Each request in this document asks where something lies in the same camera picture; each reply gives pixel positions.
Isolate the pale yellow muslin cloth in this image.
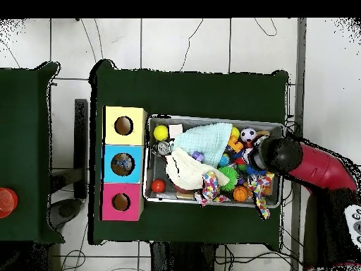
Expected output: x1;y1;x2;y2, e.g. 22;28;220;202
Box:
165;147;215;192

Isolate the colourful polka-dot cloth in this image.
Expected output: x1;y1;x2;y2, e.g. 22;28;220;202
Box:
194;171;232;206
247;171;276;221

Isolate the clear mesh bin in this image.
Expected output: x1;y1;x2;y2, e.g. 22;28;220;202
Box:
143;114;286;210

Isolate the wooden box with three holes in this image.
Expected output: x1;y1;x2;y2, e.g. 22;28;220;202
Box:
101;105;149;222

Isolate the black soda can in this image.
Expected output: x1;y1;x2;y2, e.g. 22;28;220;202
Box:
156;140;173;157

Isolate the small wooden cube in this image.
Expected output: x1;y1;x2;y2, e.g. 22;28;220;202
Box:
169;124;184;139

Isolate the yellow smiley ball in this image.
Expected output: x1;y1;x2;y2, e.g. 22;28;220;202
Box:
153;124;170;142

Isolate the mint green muslin cloth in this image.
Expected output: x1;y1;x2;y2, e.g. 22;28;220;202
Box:
171;122;233;169

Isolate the red ball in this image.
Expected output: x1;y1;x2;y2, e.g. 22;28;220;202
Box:
151;179;167;194

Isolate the black and white soccer ball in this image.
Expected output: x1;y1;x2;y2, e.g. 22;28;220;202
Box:
240;126;257;143

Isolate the black chair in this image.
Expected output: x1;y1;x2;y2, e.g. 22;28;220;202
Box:
49;98;90;229

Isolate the green cloth side table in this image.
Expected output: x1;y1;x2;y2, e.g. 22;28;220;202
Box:
0;61;62;243

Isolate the red plastic cup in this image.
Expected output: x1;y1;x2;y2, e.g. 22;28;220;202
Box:
0;187;19;219

